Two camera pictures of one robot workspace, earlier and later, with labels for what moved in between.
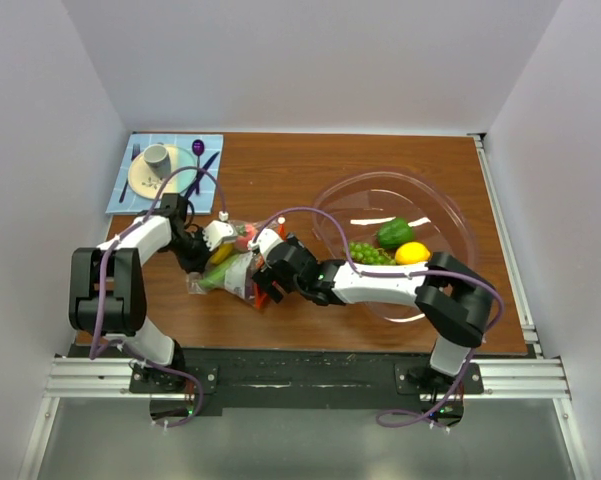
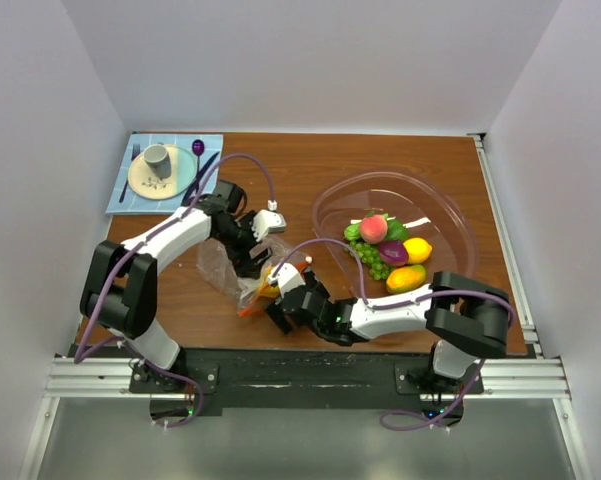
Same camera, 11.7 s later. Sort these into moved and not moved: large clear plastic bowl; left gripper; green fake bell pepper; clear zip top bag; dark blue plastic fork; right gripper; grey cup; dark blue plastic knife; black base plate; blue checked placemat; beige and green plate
Moved: clear zip top bag; right gripper; green fake bell pepper; left gripper
Not moved: dark blue plastic fork; grey cup; large clear plastic bowl; dark blue plastic knife; black base plate; beige and green plate; blue checked placemat
